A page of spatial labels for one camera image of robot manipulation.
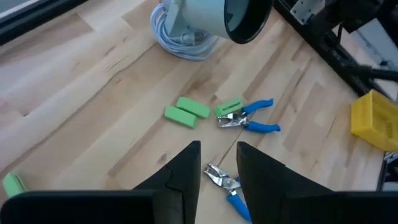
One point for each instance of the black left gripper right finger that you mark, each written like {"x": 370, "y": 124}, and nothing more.
{"x": 295, "y": 202}

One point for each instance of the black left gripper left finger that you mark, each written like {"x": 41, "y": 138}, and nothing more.
{"x": 124, "y": 208}

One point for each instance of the green eraser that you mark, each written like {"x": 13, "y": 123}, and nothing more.
{"x": 228, "y": 107}
{"x": 180, "y": 117}
{"x": 12, "y": 185}
{"x": 193, "y": 107}

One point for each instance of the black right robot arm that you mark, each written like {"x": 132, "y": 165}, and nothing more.
{"x": 357, "y": 15}

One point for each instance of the yellow plastic mesh basket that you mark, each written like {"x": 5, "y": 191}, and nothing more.
{"x": 373, "y": 121}

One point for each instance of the grey cylindrical cup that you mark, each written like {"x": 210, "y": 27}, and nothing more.
{"x": 202, "y": 15}

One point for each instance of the black aluminium table frame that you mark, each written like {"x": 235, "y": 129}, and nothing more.
{"x": 329, "y": 53}

